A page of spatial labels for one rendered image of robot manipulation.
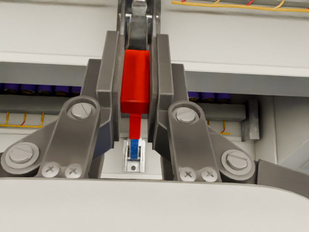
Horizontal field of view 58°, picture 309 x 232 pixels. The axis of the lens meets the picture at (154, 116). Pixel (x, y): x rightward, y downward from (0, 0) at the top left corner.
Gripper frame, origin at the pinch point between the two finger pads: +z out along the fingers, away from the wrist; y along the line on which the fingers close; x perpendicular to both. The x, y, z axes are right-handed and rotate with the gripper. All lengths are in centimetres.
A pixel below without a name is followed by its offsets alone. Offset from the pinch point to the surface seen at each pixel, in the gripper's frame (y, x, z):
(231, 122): 12.6, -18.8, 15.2
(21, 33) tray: -7.2, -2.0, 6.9
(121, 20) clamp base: -1.0, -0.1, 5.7
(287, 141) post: 16.0, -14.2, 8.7
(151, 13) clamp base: 0.7, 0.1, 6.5
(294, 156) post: 16.5, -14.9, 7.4
